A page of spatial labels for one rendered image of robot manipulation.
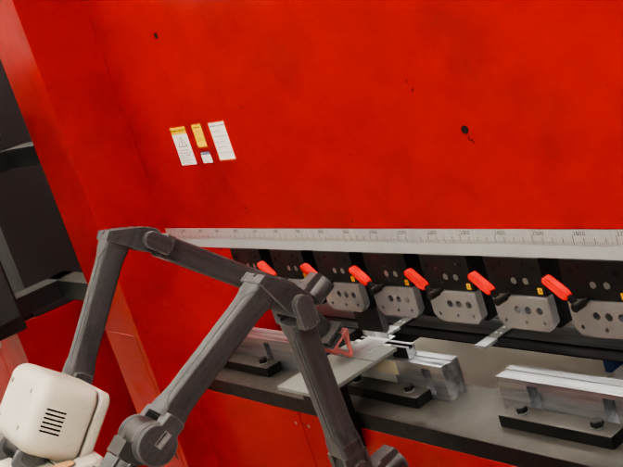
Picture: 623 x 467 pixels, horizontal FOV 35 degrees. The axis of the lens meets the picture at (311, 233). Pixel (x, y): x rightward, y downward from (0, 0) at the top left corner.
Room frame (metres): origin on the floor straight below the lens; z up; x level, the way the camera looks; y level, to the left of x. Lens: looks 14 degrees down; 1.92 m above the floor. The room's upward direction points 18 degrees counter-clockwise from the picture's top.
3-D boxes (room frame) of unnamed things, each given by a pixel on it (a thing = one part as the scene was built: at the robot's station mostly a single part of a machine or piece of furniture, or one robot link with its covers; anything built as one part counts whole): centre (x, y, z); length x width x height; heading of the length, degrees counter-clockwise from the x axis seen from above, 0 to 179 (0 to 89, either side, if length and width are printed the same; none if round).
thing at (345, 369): (2.38, 0.04, 1.00); 0.26 x 0.18 x 0.01; 125
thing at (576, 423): (1.94, -0.38, 0.89); 0.30 x 0.05 x 0.03; 35
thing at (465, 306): (2.16, -0.29, 1.19); 0.15 x 0.09 x 0.17; 35
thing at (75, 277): (3.38, 0.89, 1.17); 0.40 x 0.24 x 0.07; 35
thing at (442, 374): (2.42, -0.11, 0.92); 0.39 x 0.06 x 0.10; 35
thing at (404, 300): (2.32, -0.18, 1.19); 0.15 x 0.09 x 0.17; 35
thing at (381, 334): (2.47, -0.08, 1.06); 0.10 x 0.02 x 0.10; 35
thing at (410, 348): (2.45, -0.09, 0.98); 0.20 x 0.03 x 0.03; 35
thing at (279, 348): (2.92, 0.24, 0.92); 0.50 x 0.06 x 0.10; 35
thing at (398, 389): (2.40, -0.05, 0.89); 0.30 x 0.05 x 0.03; 35
